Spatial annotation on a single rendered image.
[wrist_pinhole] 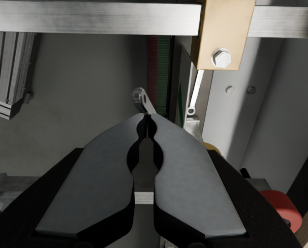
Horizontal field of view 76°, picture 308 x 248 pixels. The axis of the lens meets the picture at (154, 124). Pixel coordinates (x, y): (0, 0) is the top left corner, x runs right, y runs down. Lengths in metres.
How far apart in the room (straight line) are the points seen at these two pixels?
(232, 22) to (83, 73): 1.01
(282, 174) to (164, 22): 0.39
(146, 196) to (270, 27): 0.28
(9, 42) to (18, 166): 1.01
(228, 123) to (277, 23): 0.34
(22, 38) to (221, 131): 0.82
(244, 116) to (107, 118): 0.89
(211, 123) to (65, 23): 0.41
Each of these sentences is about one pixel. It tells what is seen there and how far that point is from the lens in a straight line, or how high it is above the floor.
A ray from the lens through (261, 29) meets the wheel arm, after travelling 0.27.
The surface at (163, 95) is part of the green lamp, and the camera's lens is 0.40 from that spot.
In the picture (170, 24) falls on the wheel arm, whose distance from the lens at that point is 0.24.
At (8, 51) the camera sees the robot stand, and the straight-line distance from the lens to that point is 1.04.
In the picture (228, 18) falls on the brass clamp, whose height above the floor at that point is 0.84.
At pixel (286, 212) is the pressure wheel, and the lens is 0.33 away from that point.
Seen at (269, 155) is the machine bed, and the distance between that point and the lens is 0.54.
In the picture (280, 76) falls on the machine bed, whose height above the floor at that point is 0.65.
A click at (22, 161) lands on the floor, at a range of 1.73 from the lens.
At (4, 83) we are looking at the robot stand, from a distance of 1.11.
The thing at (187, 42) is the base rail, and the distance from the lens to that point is 0.37.
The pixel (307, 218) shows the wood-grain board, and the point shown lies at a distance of 0.42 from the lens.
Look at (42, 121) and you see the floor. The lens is 1.43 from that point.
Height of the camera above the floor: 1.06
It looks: 58 degrees down
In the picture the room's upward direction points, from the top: 180 degrees clockwise
